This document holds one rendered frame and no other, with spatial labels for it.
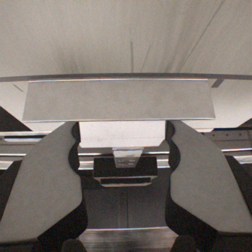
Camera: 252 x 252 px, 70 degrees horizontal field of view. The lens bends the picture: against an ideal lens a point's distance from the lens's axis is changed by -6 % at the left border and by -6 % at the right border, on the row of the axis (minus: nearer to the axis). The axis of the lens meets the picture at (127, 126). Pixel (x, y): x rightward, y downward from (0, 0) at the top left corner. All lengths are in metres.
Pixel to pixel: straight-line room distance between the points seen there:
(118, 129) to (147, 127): 0.02
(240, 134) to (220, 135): 0.05
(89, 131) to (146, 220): 0.55
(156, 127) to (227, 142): 0.35
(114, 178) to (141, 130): 0.22
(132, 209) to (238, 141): 0.39
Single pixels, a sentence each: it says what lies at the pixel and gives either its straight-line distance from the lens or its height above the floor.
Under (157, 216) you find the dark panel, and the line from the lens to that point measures 0.69.
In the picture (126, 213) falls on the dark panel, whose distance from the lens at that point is 0.68.
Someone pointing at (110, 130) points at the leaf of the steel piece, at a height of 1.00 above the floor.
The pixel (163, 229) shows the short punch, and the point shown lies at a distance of 0.18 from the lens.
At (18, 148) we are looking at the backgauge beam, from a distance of 0.48.
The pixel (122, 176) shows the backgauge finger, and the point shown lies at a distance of 0.36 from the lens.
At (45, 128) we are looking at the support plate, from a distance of 0.17.
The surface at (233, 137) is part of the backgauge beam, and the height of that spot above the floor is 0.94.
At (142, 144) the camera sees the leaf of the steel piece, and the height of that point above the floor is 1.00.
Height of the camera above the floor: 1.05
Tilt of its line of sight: 20 degrees down
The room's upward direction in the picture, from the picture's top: 178 degrees clockwise
